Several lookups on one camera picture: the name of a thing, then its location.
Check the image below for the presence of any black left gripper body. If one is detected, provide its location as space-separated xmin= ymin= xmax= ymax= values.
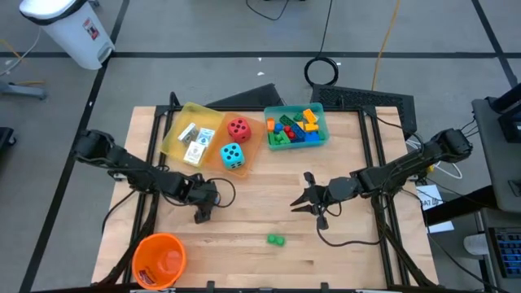
xmin=177 ymin=173 xmax=221 ymax=225

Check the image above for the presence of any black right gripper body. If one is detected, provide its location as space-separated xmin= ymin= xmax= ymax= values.
xmin=303 ymin=171 xmax=333 ymax=232

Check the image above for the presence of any cream playing card box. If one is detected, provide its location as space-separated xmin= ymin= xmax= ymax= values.
xmin=182 ymin=141 xmax=208 ymax=167

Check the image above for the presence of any teal foam die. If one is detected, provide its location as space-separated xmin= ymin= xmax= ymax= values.
xmin=219 ymin=142 xmax=247 ymax=170

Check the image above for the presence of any white blue playing card box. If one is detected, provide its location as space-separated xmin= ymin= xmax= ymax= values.
xmin=195 ymin=127 xmax=216 ymax=147

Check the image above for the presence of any long blue toy block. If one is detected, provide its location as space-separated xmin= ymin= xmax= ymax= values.
xmin=290 ymin=123 xmax=306 ymax=143

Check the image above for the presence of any red foam die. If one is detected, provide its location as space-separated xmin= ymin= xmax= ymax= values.
xmin=226 ymin=117 xmax=252 ymax=144

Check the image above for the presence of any orange translucent plastic bin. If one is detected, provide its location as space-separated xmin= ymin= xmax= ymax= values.
xmin=202 ymin=112 xmax=266 ymax=179

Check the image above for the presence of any yellow translucent plastic bin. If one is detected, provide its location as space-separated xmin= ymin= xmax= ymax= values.
xmin=160 ymin=101 xmax=226 ymax=168

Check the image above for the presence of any orange plastic bucket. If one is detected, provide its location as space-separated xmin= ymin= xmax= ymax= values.
xmin=131 ymin=232 xmax=187 ymax=291

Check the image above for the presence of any teal translucent plastic bin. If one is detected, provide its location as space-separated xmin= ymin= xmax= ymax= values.
xmin=263 ymin=102 xmax=331 ymax=152

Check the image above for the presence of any red wrapper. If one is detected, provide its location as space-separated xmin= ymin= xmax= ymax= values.
xmin=137 ymin=268 xmax=158 ymax=286

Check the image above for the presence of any white paper sheet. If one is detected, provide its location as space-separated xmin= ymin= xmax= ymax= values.
xmin=415 ymin=183 xmax=455 ymax=234

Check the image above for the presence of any black flat panel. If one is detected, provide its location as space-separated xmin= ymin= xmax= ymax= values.
xmin=205 ymin=83 xmax=285 ymax=109

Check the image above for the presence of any black desk crossbar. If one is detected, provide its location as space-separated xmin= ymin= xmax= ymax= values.
xmin=422 ymin=185 xmax=497 ymax=227

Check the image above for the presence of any grey rounded device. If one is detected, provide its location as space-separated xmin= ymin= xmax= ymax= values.
xmin=462 ymin=234 xmax=489 ymax=256

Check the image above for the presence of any grey desk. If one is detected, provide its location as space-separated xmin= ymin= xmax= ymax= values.
xmin=471 ymin=97 xmax=521 ymax=215

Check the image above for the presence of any blue-lit keyboard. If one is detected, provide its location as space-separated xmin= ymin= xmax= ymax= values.
xmin=488 ymin=226 xmax=521 ymax=280

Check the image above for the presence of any black equipment base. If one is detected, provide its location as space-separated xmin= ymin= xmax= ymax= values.
xmin=0 ymin=126 xmax=17 ymax=158

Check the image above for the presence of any black desk monitor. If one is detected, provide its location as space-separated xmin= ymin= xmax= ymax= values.
xmin=486 ymin=83 xmax=521 ymax=143

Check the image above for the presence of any grey stand foot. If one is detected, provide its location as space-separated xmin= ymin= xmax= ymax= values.
xmin=0 ymin=80 xmax=49 ymax=101

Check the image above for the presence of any white trash can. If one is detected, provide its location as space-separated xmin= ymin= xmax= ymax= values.
xmin=18 ymin=0 xmax=116 ymax=71

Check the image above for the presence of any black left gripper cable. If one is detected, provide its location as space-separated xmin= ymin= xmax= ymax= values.
xmin=205 ymin=177 xmax=238 ymax=209

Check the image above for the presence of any black metal table frame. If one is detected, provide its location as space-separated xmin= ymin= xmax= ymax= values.
xmin=97 ymin=91 xmax=439 ymax=293

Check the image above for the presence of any black coiled cable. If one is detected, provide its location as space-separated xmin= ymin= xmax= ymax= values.
xmin=303 ymin=0 xmax=339 ymax=87

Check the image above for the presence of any white cable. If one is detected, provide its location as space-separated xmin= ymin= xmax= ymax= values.
xmin=427 ymin=162 xmax=464 ymax=180

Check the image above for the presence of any yellow cable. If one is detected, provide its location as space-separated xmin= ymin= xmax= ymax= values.
xmin=370 ymin=0 xmax=403 ymax=91

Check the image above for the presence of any black floor cable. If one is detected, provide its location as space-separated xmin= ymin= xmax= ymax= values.
xmin=245 ymin=0 xmax=292 ymax=21

